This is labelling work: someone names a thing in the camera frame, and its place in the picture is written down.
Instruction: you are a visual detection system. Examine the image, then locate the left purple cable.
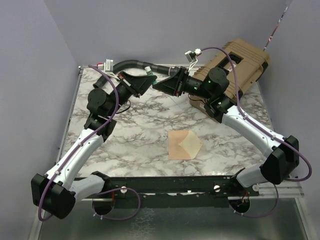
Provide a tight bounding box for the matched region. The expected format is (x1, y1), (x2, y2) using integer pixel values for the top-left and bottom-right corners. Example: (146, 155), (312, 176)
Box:
(37, 64), (142, 222)

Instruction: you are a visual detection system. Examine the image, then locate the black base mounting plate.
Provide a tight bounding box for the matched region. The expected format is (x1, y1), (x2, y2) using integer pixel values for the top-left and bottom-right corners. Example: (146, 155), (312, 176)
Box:
(90, 175), (259, 209)

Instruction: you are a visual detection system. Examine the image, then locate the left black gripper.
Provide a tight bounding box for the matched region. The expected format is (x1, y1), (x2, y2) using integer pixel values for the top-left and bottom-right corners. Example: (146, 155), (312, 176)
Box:
(107, 71), (157, 117)

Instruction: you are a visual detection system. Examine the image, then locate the striped cord in corner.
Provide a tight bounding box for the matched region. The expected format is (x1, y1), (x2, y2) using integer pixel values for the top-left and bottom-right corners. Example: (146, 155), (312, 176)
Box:
(262, 6), (289, 52)

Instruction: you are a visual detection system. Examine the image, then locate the tan plastic toolbox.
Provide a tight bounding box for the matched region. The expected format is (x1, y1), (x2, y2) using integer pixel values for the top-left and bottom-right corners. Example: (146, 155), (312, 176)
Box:
(192, 38), (270, 101)

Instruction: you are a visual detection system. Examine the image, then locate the dark grey flexible hose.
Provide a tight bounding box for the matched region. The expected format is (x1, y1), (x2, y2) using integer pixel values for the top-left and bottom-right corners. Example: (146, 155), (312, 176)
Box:
(92, 59), (187, 89)

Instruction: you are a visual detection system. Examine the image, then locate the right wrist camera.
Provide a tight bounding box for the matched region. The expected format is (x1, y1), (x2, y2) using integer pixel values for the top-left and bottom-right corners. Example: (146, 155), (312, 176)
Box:
(184, 48), (202, 72)

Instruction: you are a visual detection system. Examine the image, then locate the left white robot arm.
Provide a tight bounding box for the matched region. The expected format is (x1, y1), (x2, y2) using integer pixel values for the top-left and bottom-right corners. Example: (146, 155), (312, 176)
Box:
(31, 71), (157, 222)

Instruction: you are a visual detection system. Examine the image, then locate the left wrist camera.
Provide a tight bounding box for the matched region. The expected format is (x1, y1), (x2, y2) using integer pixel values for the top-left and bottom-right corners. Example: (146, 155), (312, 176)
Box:
(97, 59), (114, 73)

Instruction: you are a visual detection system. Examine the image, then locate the pink tan envelope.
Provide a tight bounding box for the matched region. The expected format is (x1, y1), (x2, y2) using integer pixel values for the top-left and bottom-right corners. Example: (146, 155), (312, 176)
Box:
(168, 130), (203, 160)

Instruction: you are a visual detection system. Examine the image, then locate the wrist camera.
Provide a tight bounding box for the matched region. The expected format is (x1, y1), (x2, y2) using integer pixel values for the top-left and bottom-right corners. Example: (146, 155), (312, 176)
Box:
(97, 59), (114, 73)
(184, 48), (202, 72)

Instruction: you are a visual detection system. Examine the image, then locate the aluminium rail frame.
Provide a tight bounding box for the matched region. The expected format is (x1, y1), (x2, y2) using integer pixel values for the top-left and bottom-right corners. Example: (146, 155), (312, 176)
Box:
(27, 66), (311, 240)

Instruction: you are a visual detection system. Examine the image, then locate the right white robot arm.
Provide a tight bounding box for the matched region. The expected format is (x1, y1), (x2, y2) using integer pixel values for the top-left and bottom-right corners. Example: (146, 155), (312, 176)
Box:
(152, 67), (299, 196)

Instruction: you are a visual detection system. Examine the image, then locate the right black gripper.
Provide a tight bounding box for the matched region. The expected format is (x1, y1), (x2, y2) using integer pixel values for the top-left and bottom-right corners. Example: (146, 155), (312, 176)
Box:
(153, 66), (213, 101)

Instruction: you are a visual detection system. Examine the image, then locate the small green glue stick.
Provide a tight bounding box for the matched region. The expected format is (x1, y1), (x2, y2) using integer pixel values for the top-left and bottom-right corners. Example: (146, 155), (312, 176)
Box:
(144, 66), (154, 76)

